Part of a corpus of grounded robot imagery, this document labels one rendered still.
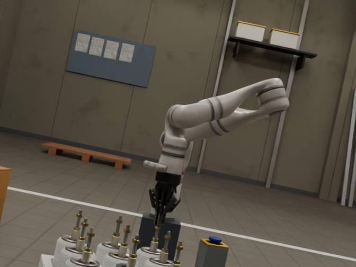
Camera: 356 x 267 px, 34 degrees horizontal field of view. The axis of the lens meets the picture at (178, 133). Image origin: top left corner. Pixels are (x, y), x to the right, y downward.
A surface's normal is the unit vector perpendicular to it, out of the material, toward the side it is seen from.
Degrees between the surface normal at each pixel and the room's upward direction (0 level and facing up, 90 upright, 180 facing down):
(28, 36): 90
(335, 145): 90
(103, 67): 90
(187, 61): 90
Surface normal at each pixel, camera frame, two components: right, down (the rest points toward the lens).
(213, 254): 0.28, 0.06
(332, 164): 0.02, 0.01
